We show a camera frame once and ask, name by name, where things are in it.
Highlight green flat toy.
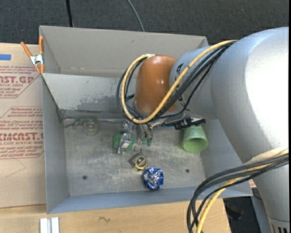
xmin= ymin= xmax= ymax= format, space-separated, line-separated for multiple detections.
xmin=112 ymin=132 xmax=137 ymax=152

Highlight yellow and black tape measure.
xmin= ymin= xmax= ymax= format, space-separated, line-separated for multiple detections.
xmin=128 ymin=146 xmax=148 ymax=172

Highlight shiny blue foil ball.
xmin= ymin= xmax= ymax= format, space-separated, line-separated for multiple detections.
xmin=142 ymin=167 xmax=165 ymax=191

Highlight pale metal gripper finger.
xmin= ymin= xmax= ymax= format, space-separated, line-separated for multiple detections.
xmin=117 ymin=136 xmax=134 ymax=155
xmin=122 ymin=120 xmax=136 ymax=137

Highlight grey metal bin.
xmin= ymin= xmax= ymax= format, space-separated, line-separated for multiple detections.
xmin=38 ymin=25 xmax=254 ymax=215

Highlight brown cardboard board red print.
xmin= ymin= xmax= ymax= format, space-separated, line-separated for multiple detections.
xmin=0 ymin=42 xmax=48 ymax=209

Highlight clear glass dish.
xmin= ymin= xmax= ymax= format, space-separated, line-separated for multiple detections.
xmin=83 ymin=119 xmax=100 ymax=137

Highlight light green plastic cup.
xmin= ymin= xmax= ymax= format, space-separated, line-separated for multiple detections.
xmin=180 ymin=125 xmax=209 ymax=153

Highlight black cylinder on white bracket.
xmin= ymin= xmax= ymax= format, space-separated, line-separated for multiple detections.
xmin=150 ymin=116 xmax=207 ymax=131

